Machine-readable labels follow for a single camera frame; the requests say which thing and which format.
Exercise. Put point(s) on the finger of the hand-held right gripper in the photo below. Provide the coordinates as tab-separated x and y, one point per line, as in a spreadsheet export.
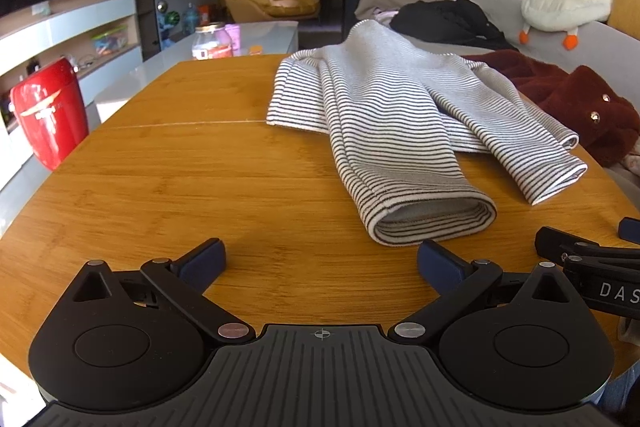
631	228
555	239

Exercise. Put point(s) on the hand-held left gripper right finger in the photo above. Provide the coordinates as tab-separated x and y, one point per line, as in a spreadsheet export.
440	264

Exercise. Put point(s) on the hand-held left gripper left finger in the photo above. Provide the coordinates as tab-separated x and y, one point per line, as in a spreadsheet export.
202	261

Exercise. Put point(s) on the striped knit sweater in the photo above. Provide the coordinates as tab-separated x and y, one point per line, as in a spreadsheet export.
380	107

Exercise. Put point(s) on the dark red fleece jacket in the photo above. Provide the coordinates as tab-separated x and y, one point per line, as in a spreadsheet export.
550	97

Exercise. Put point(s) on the grey sofa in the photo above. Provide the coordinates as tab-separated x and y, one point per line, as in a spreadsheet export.
547	49

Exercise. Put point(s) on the white coffee table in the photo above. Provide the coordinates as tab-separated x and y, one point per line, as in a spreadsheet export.
150	72

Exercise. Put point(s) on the red floor appliance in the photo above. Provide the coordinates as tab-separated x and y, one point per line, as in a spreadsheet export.
47	117

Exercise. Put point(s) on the orange snack packet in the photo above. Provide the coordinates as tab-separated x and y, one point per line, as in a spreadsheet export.
255	51

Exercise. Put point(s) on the glass jar with gold lid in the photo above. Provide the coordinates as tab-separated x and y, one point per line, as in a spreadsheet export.
211	43

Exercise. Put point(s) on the yellow cushion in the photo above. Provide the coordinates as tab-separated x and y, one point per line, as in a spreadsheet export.
627	9

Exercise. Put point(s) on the pink cup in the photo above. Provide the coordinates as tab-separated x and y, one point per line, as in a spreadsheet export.
234	38

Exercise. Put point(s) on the clear box of toys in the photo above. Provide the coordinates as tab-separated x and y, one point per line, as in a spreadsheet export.
110	41

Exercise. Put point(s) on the blue green toy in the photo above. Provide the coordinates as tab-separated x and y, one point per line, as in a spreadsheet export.
169	24

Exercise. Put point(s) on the black jacket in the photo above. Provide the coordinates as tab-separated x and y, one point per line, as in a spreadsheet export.
450	22

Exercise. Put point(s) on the blue bottle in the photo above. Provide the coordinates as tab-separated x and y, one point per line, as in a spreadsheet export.
190	19

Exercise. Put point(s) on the pale pink cloth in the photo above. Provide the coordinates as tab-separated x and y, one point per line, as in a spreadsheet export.
384	16

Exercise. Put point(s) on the white shelf cabinet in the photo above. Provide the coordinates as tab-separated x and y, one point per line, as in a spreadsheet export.
65	22

